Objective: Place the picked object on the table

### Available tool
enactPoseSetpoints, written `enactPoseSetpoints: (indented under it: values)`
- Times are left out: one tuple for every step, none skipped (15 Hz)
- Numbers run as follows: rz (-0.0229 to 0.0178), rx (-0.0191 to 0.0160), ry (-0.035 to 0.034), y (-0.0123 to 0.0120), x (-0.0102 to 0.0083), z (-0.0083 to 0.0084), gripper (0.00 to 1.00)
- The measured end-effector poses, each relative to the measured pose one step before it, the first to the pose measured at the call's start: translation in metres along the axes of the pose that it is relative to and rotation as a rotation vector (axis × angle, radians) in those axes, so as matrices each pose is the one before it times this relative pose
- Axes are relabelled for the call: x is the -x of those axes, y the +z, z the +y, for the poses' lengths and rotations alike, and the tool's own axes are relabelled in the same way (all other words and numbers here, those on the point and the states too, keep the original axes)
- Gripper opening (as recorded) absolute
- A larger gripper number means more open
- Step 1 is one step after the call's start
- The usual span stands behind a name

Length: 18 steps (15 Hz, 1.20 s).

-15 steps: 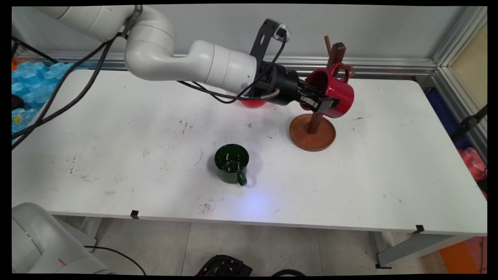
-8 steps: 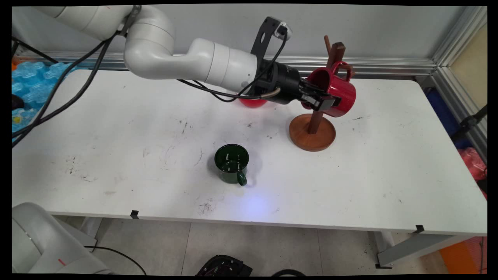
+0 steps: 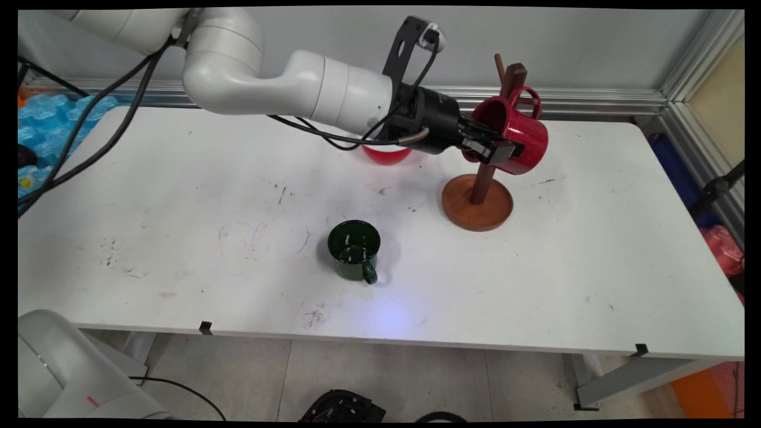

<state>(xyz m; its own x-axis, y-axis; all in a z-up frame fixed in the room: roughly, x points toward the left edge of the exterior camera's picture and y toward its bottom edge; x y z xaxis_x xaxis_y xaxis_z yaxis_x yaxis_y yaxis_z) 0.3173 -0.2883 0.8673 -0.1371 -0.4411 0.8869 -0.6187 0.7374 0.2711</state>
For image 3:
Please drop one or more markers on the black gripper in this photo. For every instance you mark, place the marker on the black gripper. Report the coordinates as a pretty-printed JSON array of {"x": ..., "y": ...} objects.
[{"x": 439, "y": 122}]

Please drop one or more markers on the red enamel mug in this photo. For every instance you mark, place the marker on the red enamel mug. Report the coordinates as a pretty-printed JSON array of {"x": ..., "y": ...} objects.
[{"x": 526, "y": 142}]

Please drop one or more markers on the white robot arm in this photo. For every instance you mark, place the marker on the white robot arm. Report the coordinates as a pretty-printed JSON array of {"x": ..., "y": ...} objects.
[{"x": 226, "y": 59}]

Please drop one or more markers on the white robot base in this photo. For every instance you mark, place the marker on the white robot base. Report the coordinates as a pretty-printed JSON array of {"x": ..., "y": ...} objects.
[{"x": 65, "y": 368}]

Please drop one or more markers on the wooden mug tree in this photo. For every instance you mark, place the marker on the wooden mug tree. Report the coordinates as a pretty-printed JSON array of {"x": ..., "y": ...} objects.
[{"x": 475, "y": 208}]

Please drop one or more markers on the red bowl white inside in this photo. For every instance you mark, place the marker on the red bowl white inside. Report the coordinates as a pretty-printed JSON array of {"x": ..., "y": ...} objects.
[{"x": 386, "y": 156}]

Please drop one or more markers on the dark green enamel mug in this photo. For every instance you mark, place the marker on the dark green enamel mug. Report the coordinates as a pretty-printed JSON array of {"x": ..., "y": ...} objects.
[{"x": 354, "y": 244}]

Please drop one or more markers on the blue plastic bag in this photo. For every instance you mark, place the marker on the blue plastic bag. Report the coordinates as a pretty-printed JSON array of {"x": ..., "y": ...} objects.
[{"x": 678, "y": 172}]

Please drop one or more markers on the black stand pole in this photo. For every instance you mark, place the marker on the black stand pole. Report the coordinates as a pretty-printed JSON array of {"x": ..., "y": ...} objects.
[{"x": 716, "y": 187}]

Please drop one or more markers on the small black table clip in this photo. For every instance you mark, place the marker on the small black table clip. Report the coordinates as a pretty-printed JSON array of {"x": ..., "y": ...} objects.
[
  {"x": 641, "y": 349},
  {"x": 206, "y": 327}
]

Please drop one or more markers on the red plastic bag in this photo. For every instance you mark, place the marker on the red plastic bag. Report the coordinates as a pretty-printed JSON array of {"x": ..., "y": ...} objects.
[{"x": 722, "y": 249}]

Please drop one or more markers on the grey metal table leg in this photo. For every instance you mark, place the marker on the grey metal table leg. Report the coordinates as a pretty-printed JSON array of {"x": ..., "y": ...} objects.
[
  {"x": 642, "y": 377},
  {"x": 128, "y": 353}
]

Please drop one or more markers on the black device on floor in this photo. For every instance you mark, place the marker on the black device on floor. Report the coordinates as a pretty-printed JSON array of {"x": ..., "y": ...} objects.
[{"x": 342, "y": 407}]

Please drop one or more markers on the orange floor mat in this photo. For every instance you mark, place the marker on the orange floor mat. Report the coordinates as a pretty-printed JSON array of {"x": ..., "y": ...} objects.
[{"x": 707, "y": 392}]

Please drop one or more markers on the blue bubble plastic packaging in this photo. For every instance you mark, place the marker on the blue bubble plastic packaging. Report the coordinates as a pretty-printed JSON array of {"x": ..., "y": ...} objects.
[{"x": 53, "y": 125}]

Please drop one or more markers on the long aluminium frame rail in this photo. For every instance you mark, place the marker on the long aluminium frame rail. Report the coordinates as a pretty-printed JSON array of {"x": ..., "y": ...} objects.
[{"x": 535, "y": 98}]

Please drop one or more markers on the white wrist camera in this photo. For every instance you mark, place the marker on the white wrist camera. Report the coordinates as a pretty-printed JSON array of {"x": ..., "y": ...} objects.
[{"x": 433, "y": 34}]

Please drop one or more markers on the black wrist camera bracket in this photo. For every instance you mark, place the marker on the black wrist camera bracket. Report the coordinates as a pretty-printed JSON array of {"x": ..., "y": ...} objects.
[{"x": 401, "y": 41}]

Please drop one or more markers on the short aluminium frame rail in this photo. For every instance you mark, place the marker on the short aluminium frame rail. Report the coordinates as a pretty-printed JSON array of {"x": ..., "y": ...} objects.
[{"x": 701, "y": 154}]

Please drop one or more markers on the aluminium frame corner post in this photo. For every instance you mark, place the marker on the aluminium frame corner post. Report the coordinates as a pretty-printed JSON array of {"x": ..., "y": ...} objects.
[{"x": 704, "y": 47}]

